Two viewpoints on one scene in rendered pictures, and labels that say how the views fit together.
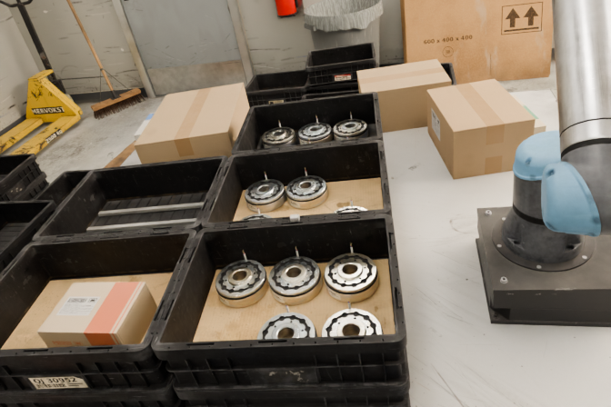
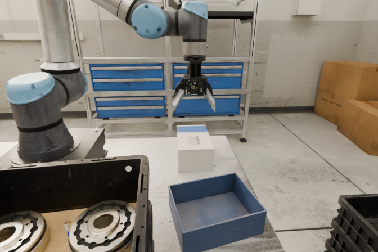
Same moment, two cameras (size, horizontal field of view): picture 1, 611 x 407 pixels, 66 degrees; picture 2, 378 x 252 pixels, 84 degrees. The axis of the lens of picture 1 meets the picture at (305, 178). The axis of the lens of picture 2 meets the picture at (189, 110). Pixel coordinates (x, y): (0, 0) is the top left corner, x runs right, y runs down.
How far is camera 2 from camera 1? 65 cm
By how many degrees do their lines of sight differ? 95
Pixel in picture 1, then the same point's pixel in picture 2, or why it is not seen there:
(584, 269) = (82, 138)
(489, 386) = not seen: hidden behind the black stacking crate
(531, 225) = (52, 130)
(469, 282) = not seen: hidden behind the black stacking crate
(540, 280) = (81, 151)
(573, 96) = not seen: outside the picture
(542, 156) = (37, 80)
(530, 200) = (45, 112)
